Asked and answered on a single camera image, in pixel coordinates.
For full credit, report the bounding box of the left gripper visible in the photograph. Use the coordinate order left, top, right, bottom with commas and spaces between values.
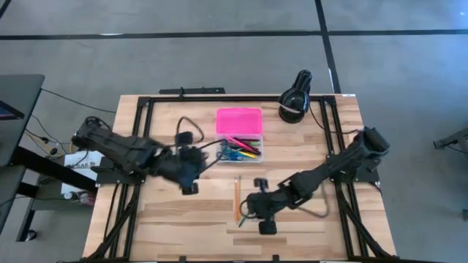
159, 145, 208, 196

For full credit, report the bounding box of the orange pencil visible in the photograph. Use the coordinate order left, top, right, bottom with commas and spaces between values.
234, 176, 241, 223

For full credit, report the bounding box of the blue pen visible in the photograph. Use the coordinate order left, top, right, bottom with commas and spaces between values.
224, 148, 250, 162

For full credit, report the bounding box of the black pen with scale print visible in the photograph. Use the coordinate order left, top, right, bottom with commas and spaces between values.
241, 144, 263, 156

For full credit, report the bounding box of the pink highlighter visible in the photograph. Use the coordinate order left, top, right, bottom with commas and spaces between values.
225, 134, 257, 153

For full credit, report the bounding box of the clear pencil box pink lid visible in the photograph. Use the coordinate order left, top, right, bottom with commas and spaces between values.
214, 107, 265, 164

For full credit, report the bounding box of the black power strip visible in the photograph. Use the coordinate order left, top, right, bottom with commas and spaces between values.
158, 86, 227, 96

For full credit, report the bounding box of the black desk lamp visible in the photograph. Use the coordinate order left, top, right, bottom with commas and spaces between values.
277, 69, 314, 124

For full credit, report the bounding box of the white paper sheet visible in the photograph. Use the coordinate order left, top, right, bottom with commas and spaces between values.
60, 149, 104, 195

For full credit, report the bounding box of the red and white packet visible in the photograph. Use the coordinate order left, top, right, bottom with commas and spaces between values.
61, 189, 95, 207

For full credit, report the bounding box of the grey desk top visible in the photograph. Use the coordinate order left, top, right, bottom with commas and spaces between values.
0, 74, 46, 168
0, 164, 27, 235

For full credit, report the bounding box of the dark laptop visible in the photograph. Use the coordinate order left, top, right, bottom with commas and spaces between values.
0, 99, 26, 121

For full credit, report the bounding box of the grey stand base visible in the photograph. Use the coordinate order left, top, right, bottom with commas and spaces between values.
432, 126, 468, 157

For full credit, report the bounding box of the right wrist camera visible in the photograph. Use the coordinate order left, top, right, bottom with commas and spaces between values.
258, 219, 278, 236

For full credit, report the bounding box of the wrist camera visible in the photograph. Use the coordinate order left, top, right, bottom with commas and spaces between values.
258, 219, 278, 236
175, 131, 194, 147

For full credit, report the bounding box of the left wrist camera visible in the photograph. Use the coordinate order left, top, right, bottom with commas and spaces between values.
175, 131, 194, 147

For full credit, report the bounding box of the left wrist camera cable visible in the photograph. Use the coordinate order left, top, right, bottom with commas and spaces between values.
175, 115, 224, 172

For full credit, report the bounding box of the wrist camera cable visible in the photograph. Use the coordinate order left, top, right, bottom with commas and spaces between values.
295, 180, 331, 220
175, 115, 224, 172

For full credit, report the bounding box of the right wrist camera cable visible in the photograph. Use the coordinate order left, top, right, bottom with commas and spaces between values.
295, 180, 331, 220

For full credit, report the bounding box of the black aluminium table frame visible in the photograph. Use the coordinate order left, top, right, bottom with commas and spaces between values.
83, 95, 396, 263

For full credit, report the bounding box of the thin black cable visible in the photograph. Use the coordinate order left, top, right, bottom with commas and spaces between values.
309, 99, 363, 135

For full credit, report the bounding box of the black floor cable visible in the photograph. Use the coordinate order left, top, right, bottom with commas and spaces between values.
39, 87, 118, 113

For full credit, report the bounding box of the black desk leg frame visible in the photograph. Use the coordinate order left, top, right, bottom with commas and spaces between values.
10, 145, 99, 243

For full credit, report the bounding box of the black cable with connector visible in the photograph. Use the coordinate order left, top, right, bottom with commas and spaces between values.
22, 113, 74, 159

